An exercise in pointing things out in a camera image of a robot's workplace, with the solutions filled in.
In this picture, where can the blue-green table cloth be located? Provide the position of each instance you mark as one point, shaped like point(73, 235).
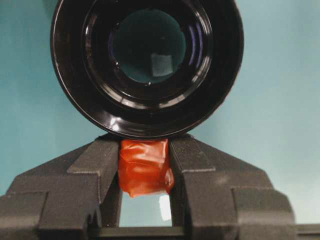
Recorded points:
point(280, 100)

